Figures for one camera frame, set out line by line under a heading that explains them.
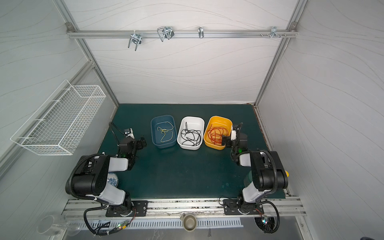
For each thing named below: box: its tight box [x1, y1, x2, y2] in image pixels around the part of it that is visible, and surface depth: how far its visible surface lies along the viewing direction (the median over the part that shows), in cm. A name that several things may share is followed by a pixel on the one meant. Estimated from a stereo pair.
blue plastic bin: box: [150, 115, 178, 149], surface depth 103 cm
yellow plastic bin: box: [203, 115, 233, 150], surface depth 106 cm
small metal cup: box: [180, 214, 197, 232], surface depth 70 cm
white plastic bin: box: [177, 116, 205, 150], surface depth 103 cm
